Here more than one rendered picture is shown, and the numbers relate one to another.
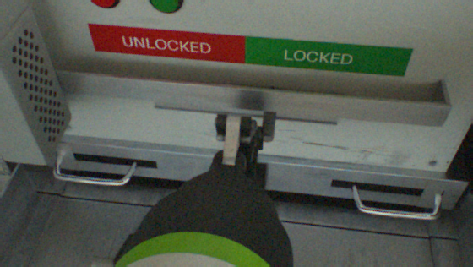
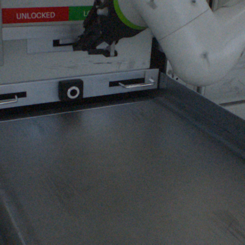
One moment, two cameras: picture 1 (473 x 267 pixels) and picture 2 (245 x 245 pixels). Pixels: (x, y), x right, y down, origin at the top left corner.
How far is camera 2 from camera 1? 0.76 m
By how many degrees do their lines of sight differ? 37
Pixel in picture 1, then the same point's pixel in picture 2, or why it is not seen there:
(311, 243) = (112, 110)
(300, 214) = (99, 105)
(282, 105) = not seen: hidden behind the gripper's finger
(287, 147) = (87, 68)
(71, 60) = not seen: outside the picture
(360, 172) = (119, 73)
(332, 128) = not seen: hidden behind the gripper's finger
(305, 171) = (97, 79)
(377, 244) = (137, 105)
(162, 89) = (42, 29)
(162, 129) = (28, 70)
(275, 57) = (80, 16)
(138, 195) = (17, 116)
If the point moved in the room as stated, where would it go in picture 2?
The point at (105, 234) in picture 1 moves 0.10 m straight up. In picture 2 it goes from (14, 128) to (12, 88)
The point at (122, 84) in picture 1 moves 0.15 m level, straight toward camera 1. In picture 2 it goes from (25, 30) to (74, 44)
